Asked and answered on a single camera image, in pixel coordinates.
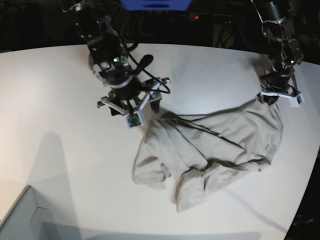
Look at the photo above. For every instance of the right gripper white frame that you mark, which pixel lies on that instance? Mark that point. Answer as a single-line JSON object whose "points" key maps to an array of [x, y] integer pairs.
{"points": [[133, 109]]}

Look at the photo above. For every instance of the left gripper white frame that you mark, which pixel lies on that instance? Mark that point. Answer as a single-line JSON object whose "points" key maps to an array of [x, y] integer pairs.
{"points": [[275, 85]]}

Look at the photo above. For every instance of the grey box at corner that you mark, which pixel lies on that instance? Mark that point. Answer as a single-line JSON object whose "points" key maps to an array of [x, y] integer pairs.
{"points": [[33, 216]]}

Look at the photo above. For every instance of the beige t-shirt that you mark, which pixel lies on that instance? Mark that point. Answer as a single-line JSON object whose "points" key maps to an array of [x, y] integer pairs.
{"points": [[206, 153]]}

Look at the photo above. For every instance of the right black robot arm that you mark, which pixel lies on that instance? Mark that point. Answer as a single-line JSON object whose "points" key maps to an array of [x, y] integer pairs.
{"points": [[132, 87]]}

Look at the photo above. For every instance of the black power strip red light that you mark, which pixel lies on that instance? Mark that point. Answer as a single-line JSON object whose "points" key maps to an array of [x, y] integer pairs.
{"points": [[219, 18]]}

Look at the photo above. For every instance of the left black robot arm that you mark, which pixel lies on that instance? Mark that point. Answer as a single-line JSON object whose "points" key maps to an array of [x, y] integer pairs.
{"points": [[277, 27]]}

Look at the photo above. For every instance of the blue overhead mount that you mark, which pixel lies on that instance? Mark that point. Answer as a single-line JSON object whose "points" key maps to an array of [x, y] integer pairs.
{"points": [[155, 5]]}

